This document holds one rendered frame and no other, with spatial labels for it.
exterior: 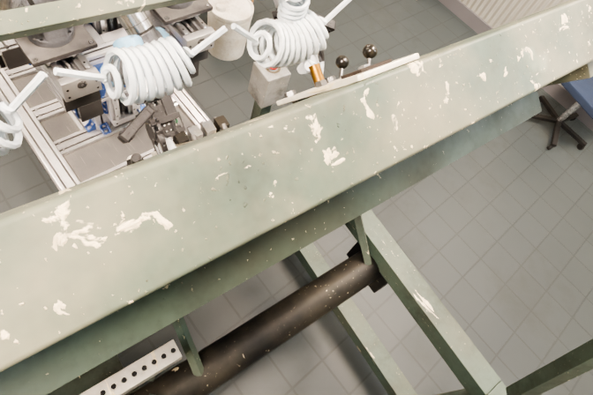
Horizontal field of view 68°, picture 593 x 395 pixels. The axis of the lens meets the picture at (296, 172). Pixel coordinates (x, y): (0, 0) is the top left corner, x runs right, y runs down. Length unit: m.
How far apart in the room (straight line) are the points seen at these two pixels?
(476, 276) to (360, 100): 2.51
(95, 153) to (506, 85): 2.12
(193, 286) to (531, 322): 2.60
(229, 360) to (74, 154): 1.40
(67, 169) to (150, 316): 1.86
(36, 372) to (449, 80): 0.58
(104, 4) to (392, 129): 0.31
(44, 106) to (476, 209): 2.66
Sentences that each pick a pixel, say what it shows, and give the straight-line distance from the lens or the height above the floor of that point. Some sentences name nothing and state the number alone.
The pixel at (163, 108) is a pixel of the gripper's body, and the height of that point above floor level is 1.31.
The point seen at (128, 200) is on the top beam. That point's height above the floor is 1.92.
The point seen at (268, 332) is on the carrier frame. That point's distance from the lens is 1.59.
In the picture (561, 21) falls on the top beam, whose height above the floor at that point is 1.92.
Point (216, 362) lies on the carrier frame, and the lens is 1.55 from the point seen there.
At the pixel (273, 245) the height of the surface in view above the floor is 1.66.
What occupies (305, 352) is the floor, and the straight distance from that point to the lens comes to 2.36.
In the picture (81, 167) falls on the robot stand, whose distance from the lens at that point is 2.45.
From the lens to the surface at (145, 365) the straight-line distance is 1.25.
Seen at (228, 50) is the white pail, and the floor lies 0.10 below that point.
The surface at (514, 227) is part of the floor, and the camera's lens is 3.28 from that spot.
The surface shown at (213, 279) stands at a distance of 0.63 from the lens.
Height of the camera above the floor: 2.25
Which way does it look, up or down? 55 degrees down
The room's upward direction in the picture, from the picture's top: 24 degrees clockwise
